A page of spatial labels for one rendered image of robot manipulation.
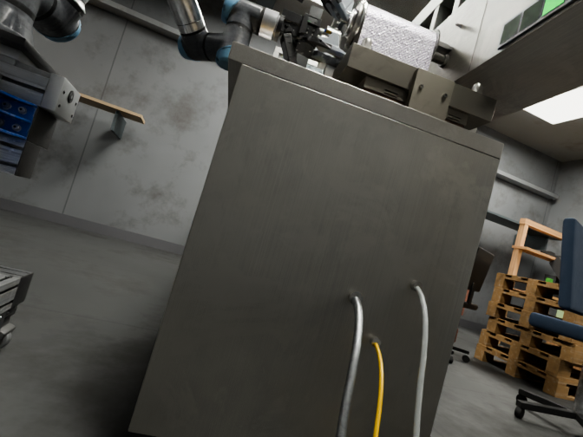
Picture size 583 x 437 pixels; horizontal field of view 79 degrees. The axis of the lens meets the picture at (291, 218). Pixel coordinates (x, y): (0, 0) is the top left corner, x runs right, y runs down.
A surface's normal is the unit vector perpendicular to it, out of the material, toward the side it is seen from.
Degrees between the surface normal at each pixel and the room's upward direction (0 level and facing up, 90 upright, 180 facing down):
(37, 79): 90
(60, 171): 90
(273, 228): 90
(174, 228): 90
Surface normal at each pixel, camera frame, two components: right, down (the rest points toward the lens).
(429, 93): 0.18, -0.02
